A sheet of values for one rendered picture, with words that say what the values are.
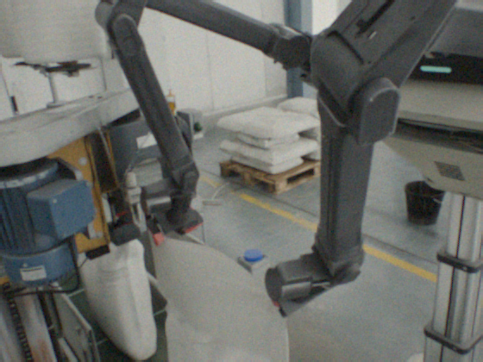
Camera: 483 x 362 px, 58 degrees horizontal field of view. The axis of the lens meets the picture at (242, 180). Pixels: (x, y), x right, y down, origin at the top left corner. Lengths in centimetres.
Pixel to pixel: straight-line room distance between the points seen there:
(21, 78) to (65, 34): 300
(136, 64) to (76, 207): 30
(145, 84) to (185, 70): 512
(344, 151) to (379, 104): 10
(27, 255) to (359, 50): 78
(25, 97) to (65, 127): 296
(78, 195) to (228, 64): 559
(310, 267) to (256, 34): 50
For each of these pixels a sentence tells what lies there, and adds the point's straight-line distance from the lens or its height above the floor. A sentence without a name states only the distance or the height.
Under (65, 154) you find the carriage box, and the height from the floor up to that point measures 130.
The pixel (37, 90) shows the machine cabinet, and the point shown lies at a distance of 395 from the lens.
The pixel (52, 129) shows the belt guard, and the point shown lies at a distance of 94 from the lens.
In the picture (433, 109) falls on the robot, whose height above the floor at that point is 139.
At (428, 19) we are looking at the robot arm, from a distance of 42.
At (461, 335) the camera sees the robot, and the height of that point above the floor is 72.
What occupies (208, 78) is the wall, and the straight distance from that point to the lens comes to 622.
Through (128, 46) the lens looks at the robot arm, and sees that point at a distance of 83.
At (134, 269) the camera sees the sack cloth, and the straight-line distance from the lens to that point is 166.
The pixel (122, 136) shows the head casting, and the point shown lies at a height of 131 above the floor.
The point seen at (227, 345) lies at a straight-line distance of 114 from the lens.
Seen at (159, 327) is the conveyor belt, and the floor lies 38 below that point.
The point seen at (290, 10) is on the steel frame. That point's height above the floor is 150.
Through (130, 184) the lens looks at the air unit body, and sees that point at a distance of 118.
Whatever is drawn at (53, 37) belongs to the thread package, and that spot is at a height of 158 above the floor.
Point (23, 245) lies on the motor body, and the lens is 100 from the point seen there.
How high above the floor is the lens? 160
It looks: 21 degrees down
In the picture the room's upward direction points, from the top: 4 degrees counter-clockwise
